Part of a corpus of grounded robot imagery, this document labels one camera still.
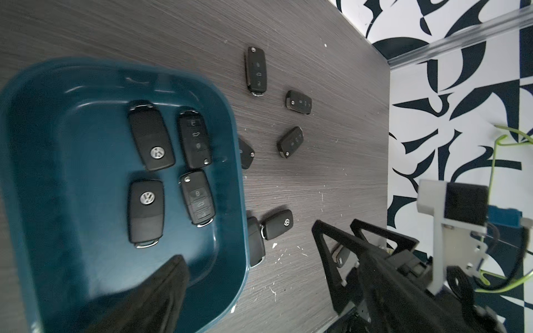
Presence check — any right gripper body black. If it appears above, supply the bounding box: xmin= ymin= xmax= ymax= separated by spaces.
xmin=327 ymin=252 xmax=500 ymax=332

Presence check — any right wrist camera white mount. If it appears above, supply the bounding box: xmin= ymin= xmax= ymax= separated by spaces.
xmin=416 ymin=180 xmax=532 ymax=295

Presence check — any black car key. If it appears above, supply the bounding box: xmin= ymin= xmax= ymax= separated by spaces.
xmin=177 ymin=110 xmax=212 ymax=169
xmin=180 ymin=169 xmax=216 ymax=228
xmin=247 ymin=216 xmax=265 ymax=268
xmin=245 ymin=46 xmax=267 ymax=97
xmin=285 ymin=90 xmax=312 ymax=115
xmin=277 ymin=126 xmax=305 ymax=158
xmin=239 ymin=137 xmax=255 ymax=169
xmin=128 ymin=180 xmax=165 ymax=249
xmin=260 ymin=210 xmax=294 ymax=240
xmin=128 ymin=100 xmax=176 ymax=171

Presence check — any teal plastic storage box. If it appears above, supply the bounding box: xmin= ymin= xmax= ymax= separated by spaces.
xmin=1 ymin=58 xmax=248 ymax=332

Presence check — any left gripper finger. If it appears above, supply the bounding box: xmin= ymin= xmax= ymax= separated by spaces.
xmin=85 ymin=255 xmax=190 ymax=332

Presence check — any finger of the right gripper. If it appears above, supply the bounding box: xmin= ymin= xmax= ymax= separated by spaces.
xmin=311 ymin=219 xmax=376 ymax=315
xmin=349 ymin=219 xmax=419 ymax=258

